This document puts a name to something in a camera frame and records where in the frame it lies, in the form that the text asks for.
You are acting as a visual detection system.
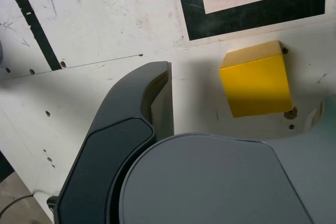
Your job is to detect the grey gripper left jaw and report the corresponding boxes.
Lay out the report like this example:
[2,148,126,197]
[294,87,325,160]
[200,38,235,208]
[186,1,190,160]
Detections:
[46,60,175,224]

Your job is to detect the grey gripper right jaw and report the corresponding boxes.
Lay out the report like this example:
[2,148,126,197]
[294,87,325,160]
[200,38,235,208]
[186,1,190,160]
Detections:
[119,94,336,224]

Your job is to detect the yellow cube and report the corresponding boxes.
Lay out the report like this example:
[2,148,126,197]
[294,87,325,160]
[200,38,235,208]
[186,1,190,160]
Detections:
[219,40,294,118]

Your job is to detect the black tape square outline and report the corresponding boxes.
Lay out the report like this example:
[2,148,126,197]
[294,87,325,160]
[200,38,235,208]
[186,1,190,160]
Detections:
[174,0,327,41]

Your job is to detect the black tape strip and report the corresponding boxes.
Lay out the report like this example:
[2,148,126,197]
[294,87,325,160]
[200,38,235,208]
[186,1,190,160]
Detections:
[4,0,63,70]

